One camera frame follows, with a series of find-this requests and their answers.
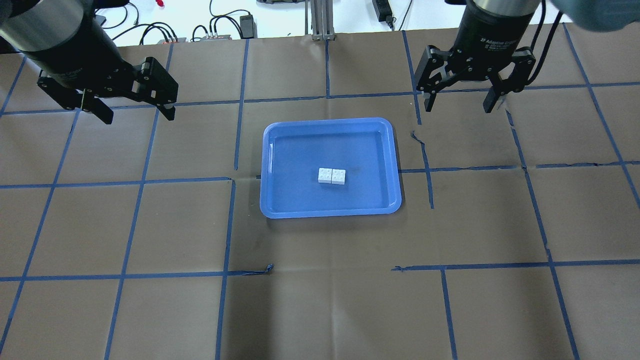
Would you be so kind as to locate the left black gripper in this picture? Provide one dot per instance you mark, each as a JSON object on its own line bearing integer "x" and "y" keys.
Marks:
{"x": 75, "y": 56}

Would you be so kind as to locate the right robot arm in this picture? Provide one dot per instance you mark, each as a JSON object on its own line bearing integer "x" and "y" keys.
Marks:
{"x": 591, "y": 15}

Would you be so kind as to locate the white block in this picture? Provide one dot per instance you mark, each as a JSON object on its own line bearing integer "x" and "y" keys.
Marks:
{"x": 325, "y": 175}
{"x": 338, "y": 176}

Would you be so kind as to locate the aluminium frame post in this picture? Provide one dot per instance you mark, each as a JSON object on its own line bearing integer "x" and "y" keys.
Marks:
{"x": 319, "y": 20}

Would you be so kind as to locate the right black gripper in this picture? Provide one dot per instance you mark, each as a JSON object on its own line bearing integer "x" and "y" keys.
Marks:
{"x": 492, "y": 31}

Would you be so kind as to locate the blue plastic tray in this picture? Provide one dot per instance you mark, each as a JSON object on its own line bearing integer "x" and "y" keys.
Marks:
{"x": 293, "y": 152}

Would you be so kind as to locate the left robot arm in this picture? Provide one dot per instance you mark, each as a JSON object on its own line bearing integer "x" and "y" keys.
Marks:
{"x": 36, "y": 24}

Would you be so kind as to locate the black power adapter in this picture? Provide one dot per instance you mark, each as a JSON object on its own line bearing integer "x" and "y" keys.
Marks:
{"x": 248, "y": 27}

